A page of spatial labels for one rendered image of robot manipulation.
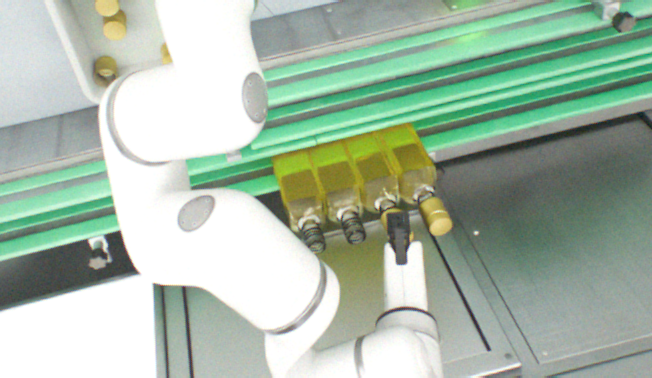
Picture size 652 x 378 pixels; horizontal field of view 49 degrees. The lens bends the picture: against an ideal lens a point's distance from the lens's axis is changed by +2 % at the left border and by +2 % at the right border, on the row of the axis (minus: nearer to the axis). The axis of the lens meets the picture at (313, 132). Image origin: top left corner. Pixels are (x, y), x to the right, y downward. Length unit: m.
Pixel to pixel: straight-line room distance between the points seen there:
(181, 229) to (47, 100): 0.72
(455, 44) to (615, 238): 0.40
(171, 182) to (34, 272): 0.71
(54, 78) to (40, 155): 0.13
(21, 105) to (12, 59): 0.09
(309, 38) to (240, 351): 0.48
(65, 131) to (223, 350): 0.45
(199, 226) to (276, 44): 0.59
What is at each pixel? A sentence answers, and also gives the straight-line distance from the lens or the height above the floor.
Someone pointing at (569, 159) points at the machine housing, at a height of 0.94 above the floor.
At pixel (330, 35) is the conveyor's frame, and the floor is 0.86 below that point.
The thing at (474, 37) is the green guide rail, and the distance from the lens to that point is 1.14.
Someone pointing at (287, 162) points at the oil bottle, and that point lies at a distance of 1.09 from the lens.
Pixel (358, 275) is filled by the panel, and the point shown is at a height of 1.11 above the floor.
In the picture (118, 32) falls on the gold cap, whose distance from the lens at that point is 1.13.
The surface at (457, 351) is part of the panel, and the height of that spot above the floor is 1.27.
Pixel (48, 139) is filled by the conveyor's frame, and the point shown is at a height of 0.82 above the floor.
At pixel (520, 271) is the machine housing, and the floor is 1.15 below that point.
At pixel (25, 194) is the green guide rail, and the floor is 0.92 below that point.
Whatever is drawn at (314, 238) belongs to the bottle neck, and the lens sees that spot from 0.99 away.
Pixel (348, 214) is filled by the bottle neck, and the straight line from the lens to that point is 1.02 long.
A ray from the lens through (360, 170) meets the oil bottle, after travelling 1.06.
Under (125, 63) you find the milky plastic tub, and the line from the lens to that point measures 1.21.
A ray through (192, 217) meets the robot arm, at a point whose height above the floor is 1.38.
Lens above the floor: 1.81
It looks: 51 degrees down
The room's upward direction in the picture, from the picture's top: 160 degrees clockwise
